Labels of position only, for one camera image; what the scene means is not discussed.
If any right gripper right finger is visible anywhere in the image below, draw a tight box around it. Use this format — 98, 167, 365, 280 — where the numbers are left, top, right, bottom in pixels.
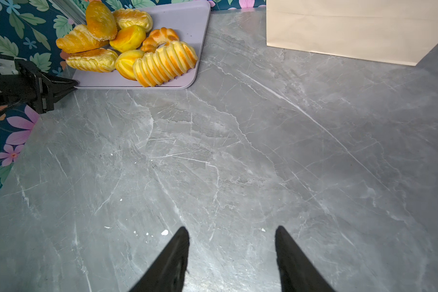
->
275, 226, 335, 292

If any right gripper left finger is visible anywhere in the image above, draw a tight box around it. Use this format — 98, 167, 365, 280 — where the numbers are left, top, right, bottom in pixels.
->
130, 226, 190, 292

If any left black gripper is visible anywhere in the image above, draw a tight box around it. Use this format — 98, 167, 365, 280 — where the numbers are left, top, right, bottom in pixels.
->
0, 59, 79, 114

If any small croissant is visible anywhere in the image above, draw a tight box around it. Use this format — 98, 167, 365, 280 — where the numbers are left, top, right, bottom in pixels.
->
56, 24, 109, 54

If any round orange bun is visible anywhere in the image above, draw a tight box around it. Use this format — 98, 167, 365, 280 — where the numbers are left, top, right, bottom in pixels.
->
86, 1, 118, 41

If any lavender plastic tray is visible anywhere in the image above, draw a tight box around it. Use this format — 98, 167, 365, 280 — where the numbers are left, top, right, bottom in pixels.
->
73, 1, 211, 90

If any checkered paper bag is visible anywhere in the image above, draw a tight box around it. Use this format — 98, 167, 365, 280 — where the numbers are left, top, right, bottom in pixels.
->
266, 1, 438, 66

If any sugared flat bread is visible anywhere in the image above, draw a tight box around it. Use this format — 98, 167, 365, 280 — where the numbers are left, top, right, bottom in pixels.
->
113, 9, 153, 32

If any ridged long bread roll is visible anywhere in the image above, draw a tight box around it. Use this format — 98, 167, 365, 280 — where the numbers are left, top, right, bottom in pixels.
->
133, 41, 198, 88

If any braided flat pastry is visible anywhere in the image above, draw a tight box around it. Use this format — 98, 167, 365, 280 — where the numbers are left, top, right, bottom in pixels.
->
66, 48, 119, 73

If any small yellow bun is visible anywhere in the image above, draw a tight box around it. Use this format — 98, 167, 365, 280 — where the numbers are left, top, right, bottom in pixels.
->
115, 49, 145, 81

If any oval orange glazed bun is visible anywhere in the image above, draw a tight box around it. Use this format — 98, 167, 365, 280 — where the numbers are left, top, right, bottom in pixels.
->
109, 25, 146, 53

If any ring shaped pretzel bread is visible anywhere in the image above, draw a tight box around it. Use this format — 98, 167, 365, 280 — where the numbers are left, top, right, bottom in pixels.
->
140, 27, 180, 53

